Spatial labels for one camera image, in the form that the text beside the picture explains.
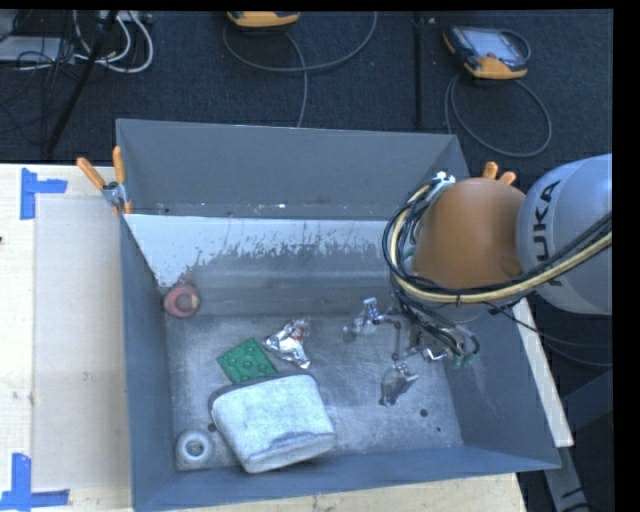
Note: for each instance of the crumpled silver foil packet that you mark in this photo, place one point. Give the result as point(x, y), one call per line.
point(290, 342)

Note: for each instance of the pale flat board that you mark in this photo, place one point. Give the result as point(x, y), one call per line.
point(75, 340)

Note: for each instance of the dark green flat block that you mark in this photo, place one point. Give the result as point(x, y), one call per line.
point(246, 362)

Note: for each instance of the grey metal bin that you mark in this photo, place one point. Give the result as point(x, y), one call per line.
point(350, 390)

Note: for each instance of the red round toy fruit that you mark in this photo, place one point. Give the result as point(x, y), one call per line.
point(181, 301)

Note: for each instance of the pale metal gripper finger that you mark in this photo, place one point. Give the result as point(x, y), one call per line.
point(366, 320)
point(395, 382)

